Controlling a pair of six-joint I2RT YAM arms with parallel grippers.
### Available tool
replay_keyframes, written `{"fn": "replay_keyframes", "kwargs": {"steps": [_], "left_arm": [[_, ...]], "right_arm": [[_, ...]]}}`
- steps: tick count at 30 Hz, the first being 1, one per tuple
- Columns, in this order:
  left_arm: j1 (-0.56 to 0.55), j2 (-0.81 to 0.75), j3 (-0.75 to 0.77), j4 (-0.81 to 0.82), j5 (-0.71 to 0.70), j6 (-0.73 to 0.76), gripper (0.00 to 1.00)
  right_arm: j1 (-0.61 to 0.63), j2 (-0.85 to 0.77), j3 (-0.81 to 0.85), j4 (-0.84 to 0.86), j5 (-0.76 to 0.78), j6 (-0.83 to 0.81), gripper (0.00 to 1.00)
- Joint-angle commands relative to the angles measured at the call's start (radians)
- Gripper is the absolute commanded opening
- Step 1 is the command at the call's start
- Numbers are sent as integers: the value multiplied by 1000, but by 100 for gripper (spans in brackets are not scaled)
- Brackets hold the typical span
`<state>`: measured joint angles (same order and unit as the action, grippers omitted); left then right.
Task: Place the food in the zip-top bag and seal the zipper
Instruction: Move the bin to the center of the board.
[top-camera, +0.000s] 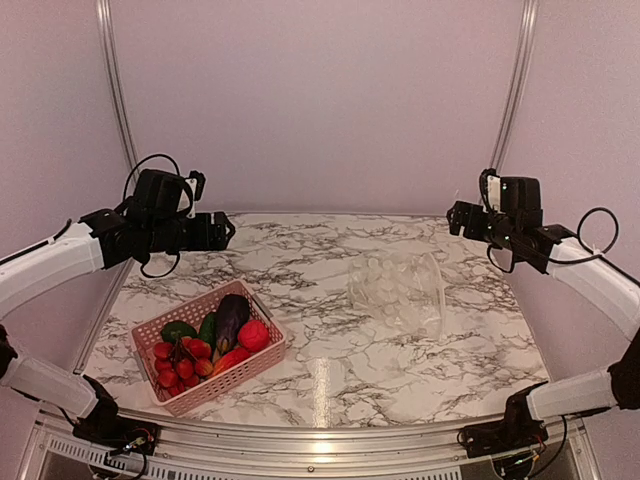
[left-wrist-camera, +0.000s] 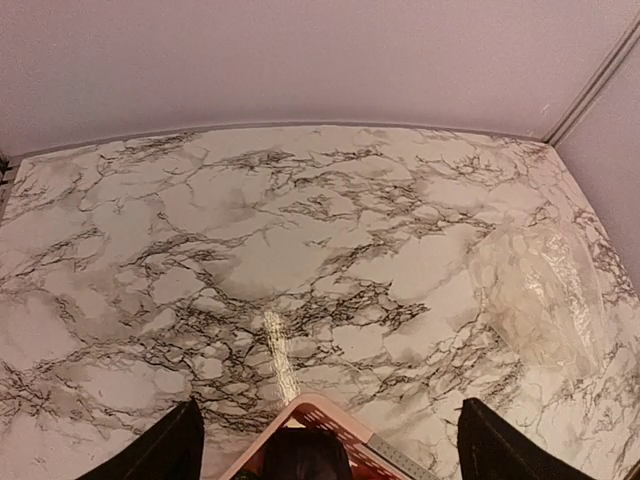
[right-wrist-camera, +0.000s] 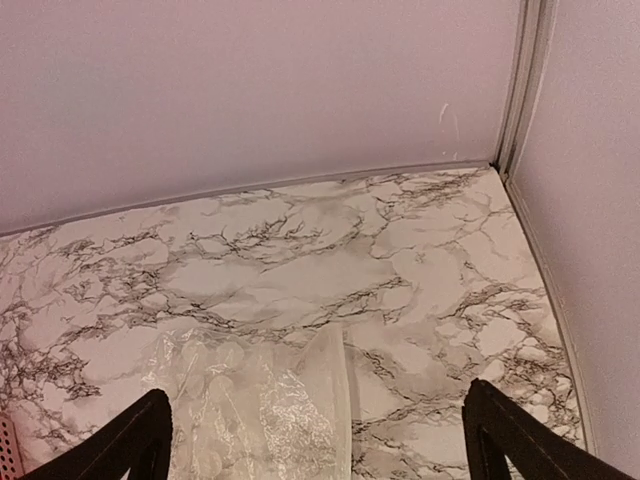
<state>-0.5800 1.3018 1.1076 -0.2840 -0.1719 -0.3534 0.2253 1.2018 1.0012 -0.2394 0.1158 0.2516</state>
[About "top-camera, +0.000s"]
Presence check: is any red toy ball fruit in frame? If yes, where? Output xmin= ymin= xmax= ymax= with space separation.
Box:
xmin=237 ymin=320 xmax=270 ymax=353

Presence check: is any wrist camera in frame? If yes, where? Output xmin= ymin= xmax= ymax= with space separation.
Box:
xmin=479 ymin=168 xmax=502 ymax=213
xmin=179 ymin=170 xmax=206 ymax=219

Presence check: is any green toy pepper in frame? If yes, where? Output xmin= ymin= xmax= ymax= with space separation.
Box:
xmin=161 ymin=320 xmax=198 ymax=344

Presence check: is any purple toy eggplant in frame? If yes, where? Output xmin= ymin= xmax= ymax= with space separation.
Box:
xmin=215 ymin=294 xmax=251 ymax=356

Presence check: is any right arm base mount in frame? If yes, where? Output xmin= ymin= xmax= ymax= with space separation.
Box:
xmin=457 ymin=420 xmax=549 ymax=458

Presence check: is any red cherry bunch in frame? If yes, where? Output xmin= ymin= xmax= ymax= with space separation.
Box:
xmin=153 ymin=337 xmax=214 ymax=397

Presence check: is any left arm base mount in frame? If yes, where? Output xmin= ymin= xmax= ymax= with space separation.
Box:
xmin=73 ymin=415 xmax=160 ymax=456

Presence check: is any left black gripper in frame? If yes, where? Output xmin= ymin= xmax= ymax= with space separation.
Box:
xmin=146 ymin=211 xmax=235 ymax=253

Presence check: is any left aluminium corner post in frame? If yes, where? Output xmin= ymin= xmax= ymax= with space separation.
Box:
xmin=96 ymin=0 xmax=138 ymax=172

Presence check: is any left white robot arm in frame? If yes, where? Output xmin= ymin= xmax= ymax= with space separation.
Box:
xmin=1 ymin=169 xmax=235 ymax=446

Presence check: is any pink perforated plastic basket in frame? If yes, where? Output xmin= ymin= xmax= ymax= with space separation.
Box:
xmin=131 ymin=280 xmax=285 ymax=416

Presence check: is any aluminium front frame rail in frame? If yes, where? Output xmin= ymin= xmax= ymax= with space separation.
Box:
xmin=19 ymin=394 xmax=601 ymax=480

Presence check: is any aluminium corner post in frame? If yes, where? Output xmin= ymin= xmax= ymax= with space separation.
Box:
xmin=489 ymin=0 xmax=539 ymax=172
xmin=96 ymin=0 xmax=138 ymax=172

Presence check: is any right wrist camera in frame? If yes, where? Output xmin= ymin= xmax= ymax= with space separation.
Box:
xmin=479 ymin=168 xmax=502 ymax=213

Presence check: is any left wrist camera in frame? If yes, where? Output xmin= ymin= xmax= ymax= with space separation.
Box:
xmin=179 ymin=170 xmax=206 ymax=219

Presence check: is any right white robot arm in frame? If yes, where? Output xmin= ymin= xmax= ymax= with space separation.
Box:
xmin=446 ymin=169 xmax=639 ymax=457

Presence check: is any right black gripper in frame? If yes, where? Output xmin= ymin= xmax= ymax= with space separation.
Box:
xmin=447 ymin=200 xmax=520 ymax=250

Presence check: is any clear zip top bag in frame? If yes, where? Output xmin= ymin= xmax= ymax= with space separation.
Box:
xmin=347 ymin=251 xmax=446 ymax=341

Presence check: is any right aluminium corner post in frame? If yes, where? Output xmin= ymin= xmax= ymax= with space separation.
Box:
xmin=489 ymin=0 xmax=539 ymax=172

